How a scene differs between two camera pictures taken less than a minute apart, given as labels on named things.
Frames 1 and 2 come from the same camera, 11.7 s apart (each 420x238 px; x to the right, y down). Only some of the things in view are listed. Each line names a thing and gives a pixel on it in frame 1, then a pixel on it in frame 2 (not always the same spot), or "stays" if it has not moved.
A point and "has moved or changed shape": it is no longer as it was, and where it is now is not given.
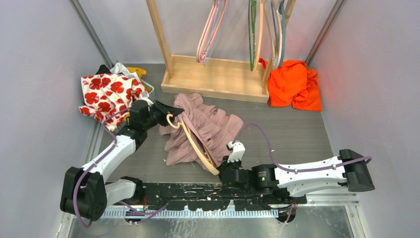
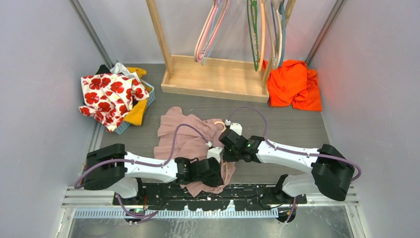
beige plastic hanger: [194, 141] → [224, 163]
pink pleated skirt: [215, 129] has moved or changed shape
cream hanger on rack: [277, 60] stays
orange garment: [292, 83] stays
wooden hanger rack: [218, 77] stays
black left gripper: [164, 110] → [216, 181]
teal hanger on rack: [282, 11] stays
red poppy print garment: [108, 97] stays
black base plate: [206, 197] stays
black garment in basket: [103, 69] stays
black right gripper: [225, 164] → [228, 157]
